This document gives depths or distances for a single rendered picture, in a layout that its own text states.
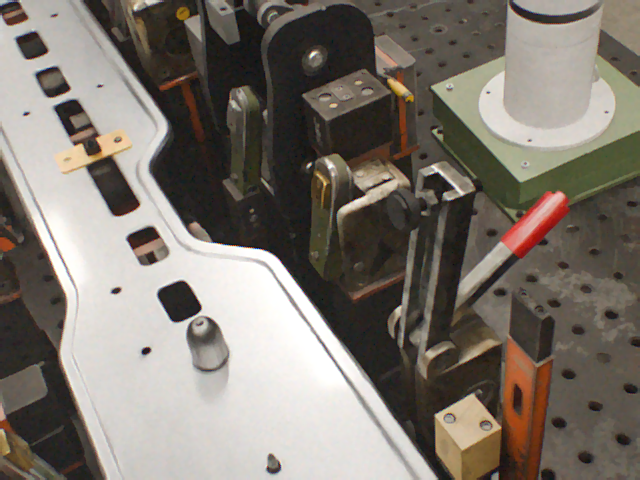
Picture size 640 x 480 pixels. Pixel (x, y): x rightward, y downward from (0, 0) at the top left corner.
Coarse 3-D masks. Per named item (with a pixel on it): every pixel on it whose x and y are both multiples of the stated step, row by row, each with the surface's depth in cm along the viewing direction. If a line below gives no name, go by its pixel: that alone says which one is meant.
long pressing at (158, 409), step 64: (0, 0) 124; (64, 0) 122; (0, 64) 112; (64, 64) 110; (128, 64) 108; (0, 128) 102; (64, 128) 100; (128, 128) 99; (64, 192) 92; (64, 256) 85; (128, 256) 84; (192, 256) 83; (256, 256) 81; (64, 320) 80; (128, 320) 78; (256, 320) 76; (320, 320) 75; (128, 384) 73; (192, 384) 72; (256, 384) 72; (320, 384) 71; (128, 448) 69; (192, 448) 68; (256, 448) 67; (320, 448) 67; (384, 448) 66
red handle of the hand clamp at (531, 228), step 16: (560, 192) 62; (544, 208) 62; (560, 208) 62; (528, 224) 62; (544, 224) 62; (512, 240) 62; (528, 240) 62; (496, 256) 63; (512, 256) 63; (480, 272) 63; (496, 272) 63; (464, 288) 64; (480, 288) 63; (464, 304) 64; (416, 336) 65
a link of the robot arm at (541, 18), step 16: (512, 0) 109; (528, 0) 106; (544, 0) 105; (560, 0) 104; (576, 0) 104; (592, 0) 106; (528, 16) 108; (544, 16) 107; (560, 16) 106; (576, 16) 106
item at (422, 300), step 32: (416, 192) 56; (448, 192) 54; (416, 224) 54; (448, 224) 55; (416, 256) 60; (448, 256) 57; (416, 288) 63; (448, 288) 59; (416, 320) 65; (448, 320) 62
